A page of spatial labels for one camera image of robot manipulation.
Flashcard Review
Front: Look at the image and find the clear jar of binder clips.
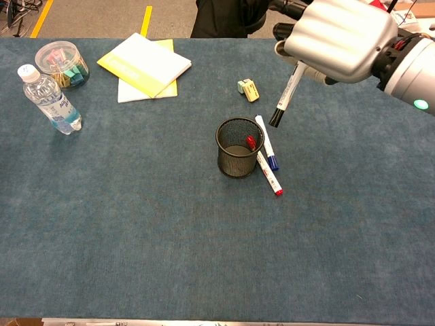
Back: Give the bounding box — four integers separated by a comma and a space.
34, 40, 91, 91

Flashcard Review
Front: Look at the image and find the black cable bundle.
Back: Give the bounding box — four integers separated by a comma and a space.
0, 0, 44, 38

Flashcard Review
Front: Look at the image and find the red capped white marker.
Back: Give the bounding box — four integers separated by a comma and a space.
245, 134, 285, 198

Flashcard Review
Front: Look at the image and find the blue capped white marker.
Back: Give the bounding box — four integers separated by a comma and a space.
254, 114, 281, 172

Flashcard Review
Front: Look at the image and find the yellow eraser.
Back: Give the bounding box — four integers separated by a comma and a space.
243, 79, 260, 103

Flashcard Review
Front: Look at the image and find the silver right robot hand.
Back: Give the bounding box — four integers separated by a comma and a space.
273, 0, 398, 86

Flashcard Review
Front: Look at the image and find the yellow white Lexicon notebook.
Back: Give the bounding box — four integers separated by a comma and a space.
97, 32, 193, 99

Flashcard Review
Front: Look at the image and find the black mesh pen cup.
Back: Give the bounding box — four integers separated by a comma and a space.
215, 117, 266, 179

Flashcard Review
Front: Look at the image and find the blue felt table cover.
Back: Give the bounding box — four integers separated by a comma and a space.
0, 37, 435, 322

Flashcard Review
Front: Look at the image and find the black office chair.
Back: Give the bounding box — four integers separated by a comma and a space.
190, 0, 307, 39

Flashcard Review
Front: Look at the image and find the black capped white marker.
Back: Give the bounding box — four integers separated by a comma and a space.
268, 60, 305, 128

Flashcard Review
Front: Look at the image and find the clear plastic water bottle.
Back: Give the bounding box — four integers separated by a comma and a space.
17, 63, 83, 136

